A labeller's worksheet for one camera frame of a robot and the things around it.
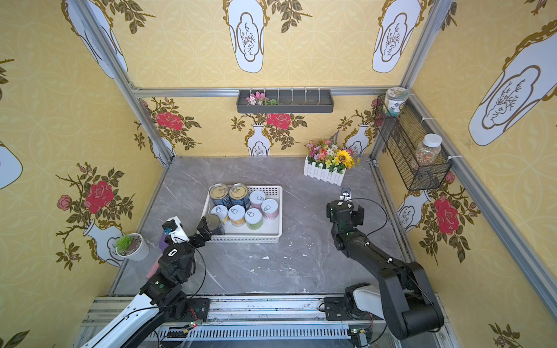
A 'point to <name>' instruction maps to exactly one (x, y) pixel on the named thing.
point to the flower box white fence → (327, 161)
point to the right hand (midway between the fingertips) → (351, 204)
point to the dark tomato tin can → (214, 224)
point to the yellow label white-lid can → (222, 212)
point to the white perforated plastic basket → (269, 233)
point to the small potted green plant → (133, 246)
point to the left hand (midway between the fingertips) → (185, 223)
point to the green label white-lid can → (254, 218)
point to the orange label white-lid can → (236, 215)
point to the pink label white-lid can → (270, 209)
